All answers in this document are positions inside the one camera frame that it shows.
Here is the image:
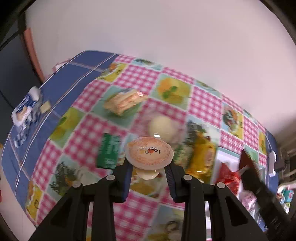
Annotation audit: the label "white box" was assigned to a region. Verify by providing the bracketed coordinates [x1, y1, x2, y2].
[208, 148, 271, 233]

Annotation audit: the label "jelly cup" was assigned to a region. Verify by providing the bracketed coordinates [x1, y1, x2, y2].
[124, 136, 173, 181]

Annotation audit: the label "white power adapter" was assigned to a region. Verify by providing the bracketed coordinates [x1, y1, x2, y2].
[268, 151, 277, 178]

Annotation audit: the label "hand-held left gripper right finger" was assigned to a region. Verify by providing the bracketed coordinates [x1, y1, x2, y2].
[164, 161, 270, 241]

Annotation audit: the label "small beige block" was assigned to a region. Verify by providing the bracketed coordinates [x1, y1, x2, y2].
[40, 101, 52, 114]

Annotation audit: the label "beige snack packet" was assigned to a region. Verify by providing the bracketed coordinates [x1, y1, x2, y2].
[103, 89, 149, 117]

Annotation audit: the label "yellow snack packet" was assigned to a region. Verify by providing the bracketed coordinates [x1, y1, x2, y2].
[184, 133, 218, 184]

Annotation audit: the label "pink board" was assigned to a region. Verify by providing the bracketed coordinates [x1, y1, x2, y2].
[24, 28, 46, 83]

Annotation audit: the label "red clear-window snack packet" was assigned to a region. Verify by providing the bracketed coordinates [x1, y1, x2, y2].
[217, 163, 241, 193]

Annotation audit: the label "colourful packets beside table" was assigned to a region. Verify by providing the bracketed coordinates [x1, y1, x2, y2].
[278, 185, 292, 205]

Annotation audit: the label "green snack packet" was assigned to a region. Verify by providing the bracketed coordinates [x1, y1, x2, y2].
[95, 133, 122, 170]

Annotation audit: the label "pink checkered fruit tablecloth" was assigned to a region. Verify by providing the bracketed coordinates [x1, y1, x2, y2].
[24, 54, 269, 241]

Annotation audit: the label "white paper scrap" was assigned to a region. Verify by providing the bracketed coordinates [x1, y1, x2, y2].
[52, 61, 70, 71]

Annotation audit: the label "blue white crumpled packet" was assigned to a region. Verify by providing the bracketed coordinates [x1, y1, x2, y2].
[11, 86, 43, 147]

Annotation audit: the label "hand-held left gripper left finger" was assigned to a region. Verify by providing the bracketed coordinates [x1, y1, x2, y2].
[29, 160, 133, 241]

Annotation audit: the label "blue grid tablecloth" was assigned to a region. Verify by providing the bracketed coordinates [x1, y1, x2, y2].
[0, 50, 278, 209]

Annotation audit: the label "clear-wrapped white bun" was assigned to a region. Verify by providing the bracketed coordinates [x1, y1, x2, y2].
[139, 111, 186, 144]

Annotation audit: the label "dark cabinet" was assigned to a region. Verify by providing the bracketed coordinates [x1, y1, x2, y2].
[0, 32, 42, 112]

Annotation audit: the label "dark power adapter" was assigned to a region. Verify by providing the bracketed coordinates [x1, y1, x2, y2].
[275, 148, 290, 172]

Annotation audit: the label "pink snack packet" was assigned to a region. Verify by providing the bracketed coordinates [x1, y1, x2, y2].
[240, 190, 258, 209]

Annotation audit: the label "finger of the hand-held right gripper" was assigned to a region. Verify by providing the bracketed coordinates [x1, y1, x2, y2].
[240, 168, 289, 234]

